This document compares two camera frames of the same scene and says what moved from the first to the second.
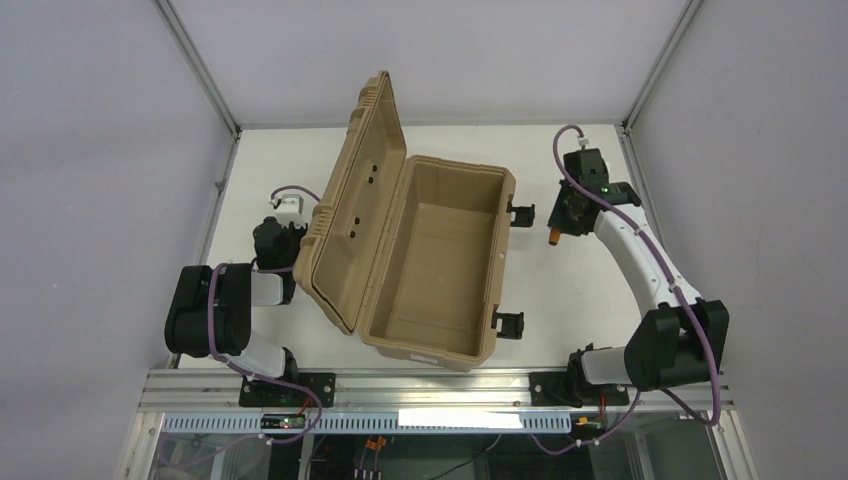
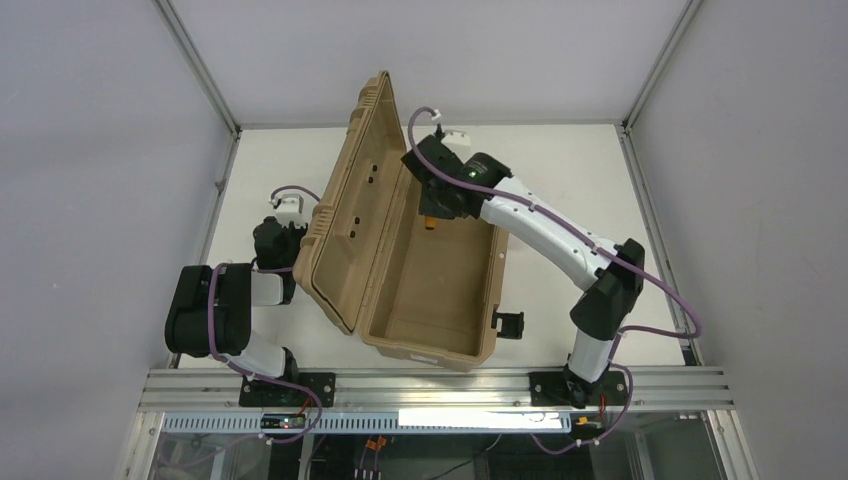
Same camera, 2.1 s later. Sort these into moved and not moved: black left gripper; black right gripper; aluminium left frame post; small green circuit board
Moved: black right gripper
Not moved: small green circuit board; black left gripper; aluminium left frame post
